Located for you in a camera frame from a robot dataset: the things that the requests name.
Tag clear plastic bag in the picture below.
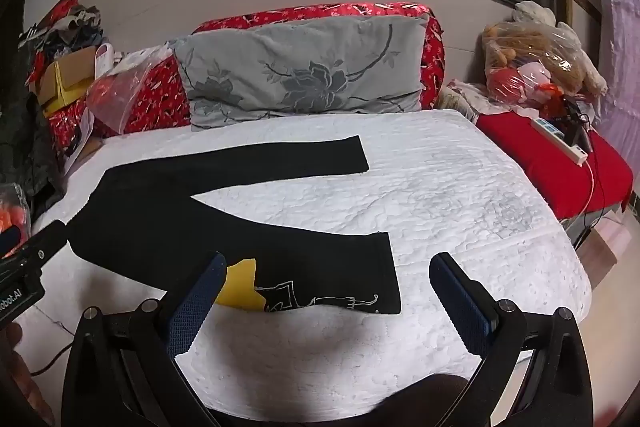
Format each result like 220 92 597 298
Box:
86 46 176 135

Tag red floral quilt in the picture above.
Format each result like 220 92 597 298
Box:
47 1 446 142

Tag dark cloth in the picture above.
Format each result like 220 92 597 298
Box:
0 97 66 208

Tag brown cardboard box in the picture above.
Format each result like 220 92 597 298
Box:
37 46 101 108

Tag grey floral pillow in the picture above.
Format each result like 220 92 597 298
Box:
170 13 430 131

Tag black pants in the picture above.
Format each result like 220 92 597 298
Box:
65 135 402 315

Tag person's left hand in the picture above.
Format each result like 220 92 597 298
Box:
0 322 56 427

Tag black cable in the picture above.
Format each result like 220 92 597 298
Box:
30 342 76 375

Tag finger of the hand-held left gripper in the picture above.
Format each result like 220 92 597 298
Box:
20 221 69 265

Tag pile of clothes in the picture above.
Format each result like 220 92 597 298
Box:
20 0 108 58

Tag plastic bag of plush toys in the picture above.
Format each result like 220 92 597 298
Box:
481 1 608 108

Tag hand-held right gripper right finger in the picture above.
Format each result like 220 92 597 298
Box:
429 252 596 427

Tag purple curtain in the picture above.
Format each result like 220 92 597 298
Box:
592 0 640 202

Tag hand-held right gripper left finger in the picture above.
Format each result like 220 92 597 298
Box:
61 251 228 427

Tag bag of orange items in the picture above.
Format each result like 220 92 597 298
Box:
0 184 32 233

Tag white power strip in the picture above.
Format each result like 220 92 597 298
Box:
531 117 588 165

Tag yellow box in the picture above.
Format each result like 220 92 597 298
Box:
42 74 95 118

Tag white quilted bed cover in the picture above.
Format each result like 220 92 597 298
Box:
15 109 593 423

